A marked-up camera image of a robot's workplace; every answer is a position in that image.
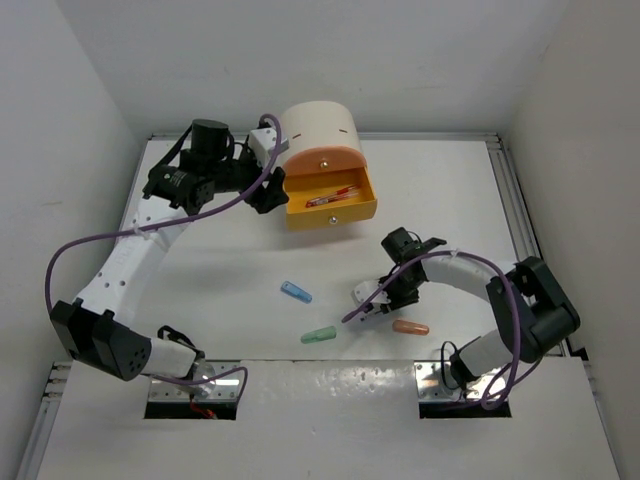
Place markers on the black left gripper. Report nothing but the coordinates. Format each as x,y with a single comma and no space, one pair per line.
269,196

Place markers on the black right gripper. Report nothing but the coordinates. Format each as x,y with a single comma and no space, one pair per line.
396,302

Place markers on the blue gel pen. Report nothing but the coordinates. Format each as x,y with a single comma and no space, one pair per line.
359,315

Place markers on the yellow drawer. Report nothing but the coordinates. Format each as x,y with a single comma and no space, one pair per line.
300,189

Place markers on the orange top drawer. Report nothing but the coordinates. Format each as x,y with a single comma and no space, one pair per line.
318,160

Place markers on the red pen dark cap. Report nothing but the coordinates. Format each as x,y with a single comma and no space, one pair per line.
319,202

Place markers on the red pen clear clip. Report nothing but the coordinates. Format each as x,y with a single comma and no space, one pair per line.
344,192

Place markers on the cream drawer cabinet shell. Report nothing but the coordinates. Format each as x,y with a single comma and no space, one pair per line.
319,124

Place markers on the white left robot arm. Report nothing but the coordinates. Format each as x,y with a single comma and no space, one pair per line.
204,173

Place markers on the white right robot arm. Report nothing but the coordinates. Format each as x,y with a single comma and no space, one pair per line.
531,310

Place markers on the orange correction tape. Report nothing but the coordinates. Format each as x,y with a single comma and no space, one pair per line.
410,328

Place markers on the green correction tape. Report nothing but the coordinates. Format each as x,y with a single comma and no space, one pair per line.
319,335

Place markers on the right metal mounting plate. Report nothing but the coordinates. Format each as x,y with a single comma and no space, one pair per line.
436,385

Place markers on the metal mounting plate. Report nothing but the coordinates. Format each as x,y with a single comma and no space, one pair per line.
211,381
436,385

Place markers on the blue correction tape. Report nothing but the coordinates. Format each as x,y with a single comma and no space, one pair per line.
296,292

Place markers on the white front shelf board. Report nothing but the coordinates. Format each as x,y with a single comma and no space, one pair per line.
331,420

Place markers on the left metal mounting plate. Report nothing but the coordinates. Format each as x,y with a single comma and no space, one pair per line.
211,381

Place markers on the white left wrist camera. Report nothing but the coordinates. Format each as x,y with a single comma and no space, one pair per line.
263,141

